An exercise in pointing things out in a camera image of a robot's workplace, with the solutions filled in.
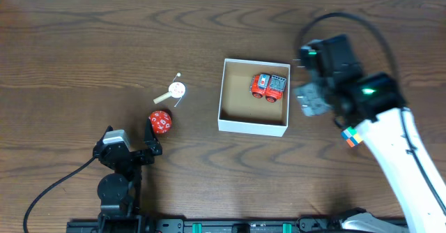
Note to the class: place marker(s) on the small white rattle drum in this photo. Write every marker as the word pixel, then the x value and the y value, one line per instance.
pixel 176 90

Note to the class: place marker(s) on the red toy truck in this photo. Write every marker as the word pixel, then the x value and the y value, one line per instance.
pixel 270 87

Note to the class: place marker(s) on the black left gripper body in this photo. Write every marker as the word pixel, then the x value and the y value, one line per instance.
pixel 136 155

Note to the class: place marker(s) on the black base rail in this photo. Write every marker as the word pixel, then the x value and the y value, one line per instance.
pixel 206 226

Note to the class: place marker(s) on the red polyhedral die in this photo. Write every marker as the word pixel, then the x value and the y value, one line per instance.
pixel 161 122

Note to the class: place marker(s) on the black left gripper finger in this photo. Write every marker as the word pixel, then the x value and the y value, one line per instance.
pixel 109 128
pixel 150 138

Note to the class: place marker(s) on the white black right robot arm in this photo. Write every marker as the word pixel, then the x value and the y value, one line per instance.
pixel 370 109

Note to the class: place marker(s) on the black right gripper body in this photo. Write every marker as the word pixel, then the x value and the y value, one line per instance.
pixel 312 96

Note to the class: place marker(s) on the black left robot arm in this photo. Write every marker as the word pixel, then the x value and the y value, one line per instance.
pixel 120 191

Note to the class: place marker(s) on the colourful puzzle cube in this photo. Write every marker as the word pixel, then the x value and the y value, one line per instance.
pixel 351 136

